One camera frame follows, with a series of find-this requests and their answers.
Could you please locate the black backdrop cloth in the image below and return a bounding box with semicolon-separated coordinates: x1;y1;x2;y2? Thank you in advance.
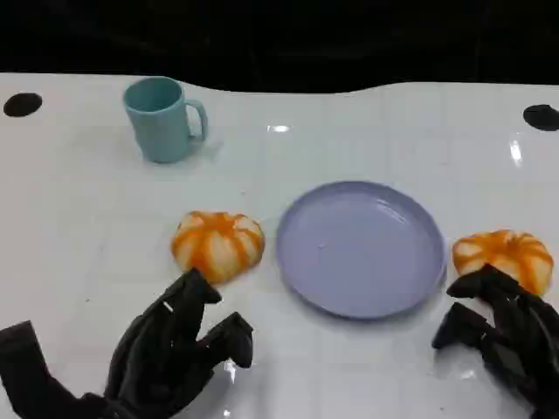
0;0;559;95

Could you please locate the black table grommet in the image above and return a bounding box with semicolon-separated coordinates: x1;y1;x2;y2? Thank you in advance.
522;103;559;132
3;92;44;118

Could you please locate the orange and white bread roll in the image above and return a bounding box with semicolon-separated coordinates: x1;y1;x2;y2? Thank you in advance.
170;210;266;285
452;230;555;294

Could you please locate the lilac plate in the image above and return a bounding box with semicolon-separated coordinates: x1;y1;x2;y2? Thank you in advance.
274;180;448;319

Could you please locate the pale green mug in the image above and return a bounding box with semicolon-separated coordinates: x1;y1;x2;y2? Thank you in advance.
122;75;209;164

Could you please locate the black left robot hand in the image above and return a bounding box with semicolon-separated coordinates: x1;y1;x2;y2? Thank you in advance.
103;267;255;419

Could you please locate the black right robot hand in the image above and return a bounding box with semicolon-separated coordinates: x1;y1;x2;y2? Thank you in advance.
431;264;559;419

